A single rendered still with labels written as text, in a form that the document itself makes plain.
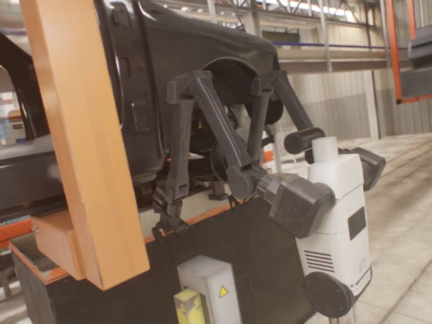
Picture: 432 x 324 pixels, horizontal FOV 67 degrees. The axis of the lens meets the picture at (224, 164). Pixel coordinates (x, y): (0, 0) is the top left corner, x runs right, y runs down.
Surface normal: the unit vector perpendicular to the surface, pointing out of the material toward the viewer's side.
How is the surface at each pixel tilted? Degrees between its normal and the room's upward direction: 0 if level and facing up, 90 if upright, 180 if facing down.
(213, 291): 90
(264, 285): 90
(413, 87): 90
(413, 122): 90
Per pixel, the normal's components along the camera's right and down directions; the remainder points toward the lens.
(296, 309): 0.66, -0.01
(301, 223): -0.67, 0.21
